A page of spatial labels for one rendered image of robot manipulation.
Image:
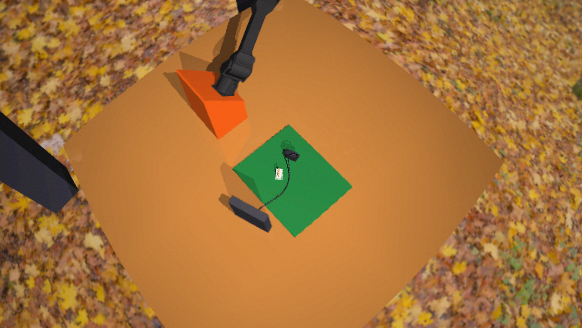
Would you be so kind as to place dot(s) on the green circuit board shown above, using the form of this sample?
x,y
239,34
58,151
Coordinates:
x,y
313,187

